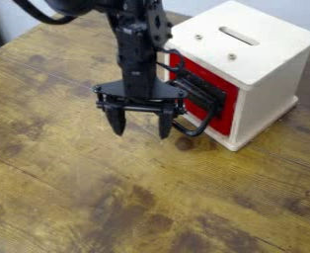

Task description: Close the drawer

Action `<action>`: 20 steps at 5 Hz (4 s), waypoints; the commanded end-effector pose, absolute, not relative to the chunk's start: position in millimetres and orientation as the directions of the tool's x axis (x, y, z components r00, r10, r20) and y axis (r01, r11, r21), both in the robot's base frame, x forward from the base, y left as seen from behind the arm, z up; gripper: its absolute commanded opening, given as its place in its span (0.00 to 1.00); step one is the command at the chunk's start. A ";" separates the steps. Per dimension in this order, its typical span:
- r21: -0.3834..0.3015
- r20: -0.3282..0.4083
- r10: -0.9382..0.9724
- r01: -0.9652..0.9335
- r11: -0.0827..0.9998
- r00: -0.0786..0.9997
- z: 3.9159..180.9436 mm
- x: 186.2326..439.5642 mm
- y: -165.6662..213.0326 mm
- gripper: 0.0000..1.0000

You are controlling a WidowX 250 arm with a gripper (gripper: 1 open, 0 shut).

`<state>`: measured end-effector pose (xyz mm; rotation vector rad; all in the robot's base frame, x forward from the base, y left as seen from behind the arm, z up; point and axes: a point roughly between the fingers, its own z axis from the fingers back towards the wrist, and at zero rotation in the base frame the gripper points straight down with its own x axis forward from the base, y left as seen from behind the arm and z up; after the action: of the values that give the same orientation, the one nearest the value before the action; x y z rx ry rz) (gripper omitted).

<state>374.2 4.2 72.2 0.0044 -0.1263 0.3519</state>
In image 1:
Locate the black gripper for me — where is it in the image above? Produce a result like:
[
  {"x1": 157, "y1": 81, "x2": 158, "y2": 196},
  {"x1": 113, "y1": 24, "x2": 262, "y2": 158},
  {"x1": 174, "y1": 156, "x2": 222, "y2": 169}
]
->
[{"x1": 94, "y1": 26, "x2": 187, "y2": 139}]

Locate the black drawer handle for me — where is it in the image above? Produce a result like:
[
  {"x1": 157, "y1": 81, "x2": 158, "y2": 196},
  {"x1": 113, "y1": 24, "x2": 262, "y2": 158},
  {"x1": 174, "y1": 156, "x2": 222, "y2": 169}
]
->
[{"x1": 158, "y1": 48, "x2": 227, "y2": 137}]

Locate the red drawer front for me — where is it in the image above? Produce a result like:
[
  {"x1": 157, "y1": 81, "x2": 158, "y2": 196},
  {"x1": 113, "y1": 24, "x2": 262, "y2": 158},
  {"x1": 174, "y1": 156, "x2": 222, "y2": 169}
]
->
[{"x1": 165, "y1": 54, "x2": 239, "y2": 136}]

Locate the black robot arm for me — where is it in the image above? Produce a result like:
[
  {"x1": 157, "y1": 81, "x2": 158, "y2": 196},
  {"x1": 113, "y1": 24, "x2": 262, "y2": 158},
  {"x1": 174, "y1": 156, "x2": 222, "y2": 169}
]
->
[{"x1": 14, "y1": 0, "x2": 187, "y2": 138}]

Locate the white wooden box cabinet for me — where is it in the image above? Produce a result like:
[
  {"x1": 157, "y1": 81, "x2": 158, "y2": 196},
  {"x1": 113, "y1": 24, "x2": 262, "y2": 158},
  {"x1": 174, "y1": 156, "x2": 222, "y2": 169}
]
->
[{"x1": 166, "y1": 1, "x2": 310, "y2": 151}]

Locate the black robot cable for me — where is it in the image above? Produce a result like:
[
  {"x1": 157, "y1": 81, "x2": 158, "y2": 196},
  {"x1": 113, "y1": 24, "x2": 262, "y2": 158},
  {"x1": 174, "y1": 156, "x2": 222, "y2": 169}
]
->
[{"x1": 12, "y1": 0, "x2": 82, "y2": 26}]

